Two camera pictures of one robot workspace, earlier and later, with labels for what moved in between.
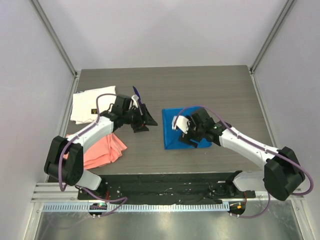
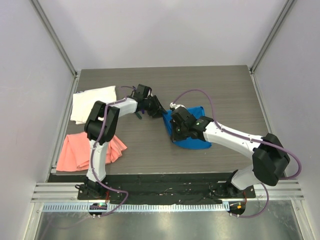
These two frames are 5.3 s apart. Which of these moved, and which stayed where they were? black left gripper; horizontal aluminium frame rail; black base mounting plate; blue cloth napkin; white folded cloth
Moved: blue cloth napkin; black left gripper
Stayed: black base mounting plate; horizontal aluminium frame rail; white folded cloth
